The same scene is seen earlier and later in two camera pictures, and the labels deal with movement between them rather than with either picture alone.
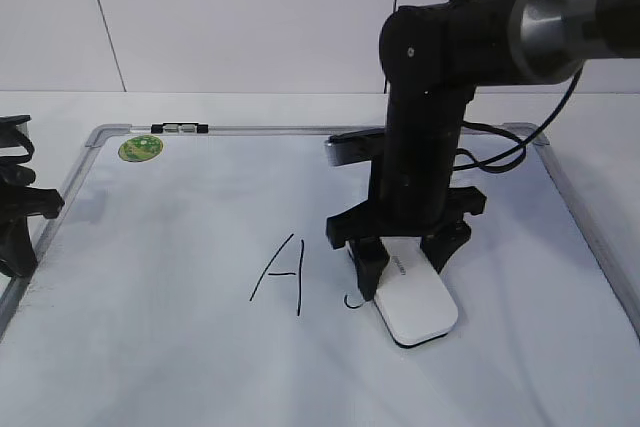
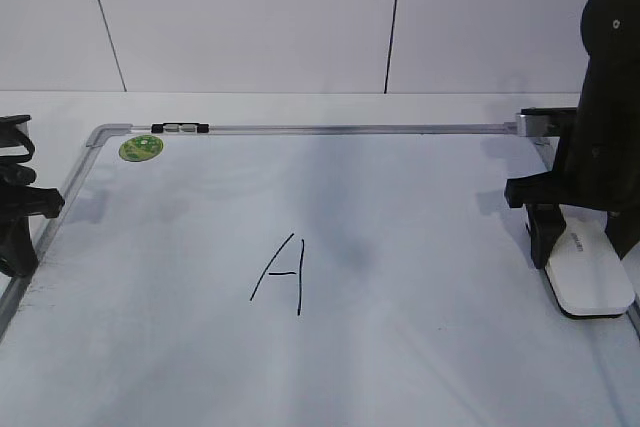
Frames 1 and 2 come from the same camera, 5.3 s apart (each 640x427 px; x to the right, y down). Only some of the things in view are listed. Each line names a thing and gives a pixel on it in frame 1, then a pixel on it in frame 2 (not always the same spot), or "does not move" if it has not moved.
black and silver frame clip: [179, 127] does not move
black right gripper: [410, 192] to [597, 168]
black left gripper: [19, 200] does not move
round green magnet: [140, 147] does not move
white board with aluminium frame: [188, 282] does not move
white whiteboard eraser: [413, 301] to [587, 272]
